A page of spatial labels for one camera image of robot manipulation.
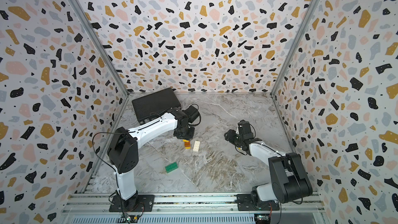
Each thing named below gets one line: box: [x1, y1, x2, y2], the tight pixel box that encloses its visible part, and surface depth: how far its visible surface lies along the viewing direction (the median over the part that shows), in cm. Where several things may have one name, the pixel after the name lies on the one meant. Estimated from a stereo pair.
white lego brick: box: [192, 140, 201, 152], surface depth 94 cm
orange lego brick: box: [184, 141, 192, 149], surface depth 93 cm
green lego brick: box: [164, 161, 179, 174], surface depth 87 cm
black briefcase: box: [131, 87, 182, 124], surface depth 114 cm
